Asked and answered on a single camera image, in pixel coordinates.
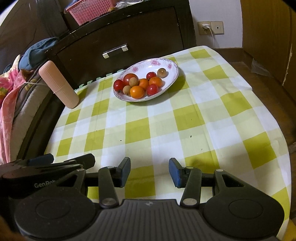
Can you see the dark bed frame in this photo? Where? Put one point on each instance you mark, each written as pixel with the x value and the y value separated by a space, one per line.
pixel 39 125

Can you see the white charger plug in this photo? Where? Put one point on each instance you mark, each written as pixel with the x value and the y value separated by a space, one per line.
pixel 205 26

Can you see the pink ribbed bottle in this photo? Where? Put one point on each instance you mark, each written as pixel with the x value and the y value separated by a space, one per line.
pixel 57 83

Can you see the pink floral blanket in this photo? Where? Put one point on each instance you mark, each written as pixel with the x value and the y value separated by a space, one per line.
pixel 7 111

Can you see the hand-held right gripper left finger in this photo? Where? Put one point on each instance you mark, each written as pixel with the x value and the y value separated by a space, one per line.
pixel 126 170

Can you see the brown longan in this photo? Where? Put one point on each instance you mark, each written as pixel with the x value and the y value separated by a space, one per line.
pixel 161 72
pixel 133 81
pixel 126 89

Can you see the white plastic bag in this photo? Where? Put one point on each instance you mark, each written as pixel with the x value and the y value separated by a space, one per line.
pixel 127 4

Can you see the pink plastic basket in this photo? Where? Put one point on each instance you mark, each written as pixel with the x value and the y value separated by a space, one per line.
pixel 90 11

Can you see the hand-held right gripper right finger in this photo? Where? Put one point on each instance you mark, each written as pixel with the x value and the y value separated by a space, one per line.
pixel 174 171

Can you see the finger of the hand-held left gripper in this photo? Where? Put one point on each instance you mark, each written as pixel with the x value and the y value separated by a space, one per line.
pixel 44 159
pixel 85 160

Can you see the blue cloth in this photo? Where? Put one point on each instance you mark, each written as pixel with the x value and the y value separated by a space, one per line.
pixel 34 53

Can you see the brown wooden cabinet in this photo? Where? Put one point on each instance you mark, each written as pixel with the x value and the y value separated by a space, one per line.
pixel 266 27

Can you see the large red tomato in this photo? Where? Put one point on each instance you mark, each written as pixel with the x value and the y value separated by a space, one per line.
pixel 128 77

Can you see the dark wooden nightstand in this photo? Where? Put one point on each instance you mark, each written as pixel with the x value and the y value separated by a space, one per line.
pixel 150 34

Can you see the brown bed headboard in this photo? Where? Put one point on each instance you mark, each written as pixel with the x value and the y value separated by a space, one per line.
pixel 23 27

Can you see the clear plastic sheet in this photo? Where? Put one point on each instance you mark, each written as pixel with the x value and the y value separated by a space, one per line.
pixel 257 67

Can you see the red cherry tomato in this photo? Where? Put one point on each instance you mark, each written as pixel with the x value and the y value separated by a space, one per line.
pixel 118 84
pixel 151 75
pixel 152 89

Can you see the white floral dish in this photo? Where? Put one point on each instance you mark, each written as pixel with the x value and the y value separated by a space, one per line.
pixel 170 76

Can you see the beige wall socket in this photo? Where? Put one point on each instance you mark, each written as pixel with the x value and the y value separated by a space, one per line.
pixel 217 27
pixel 200 31

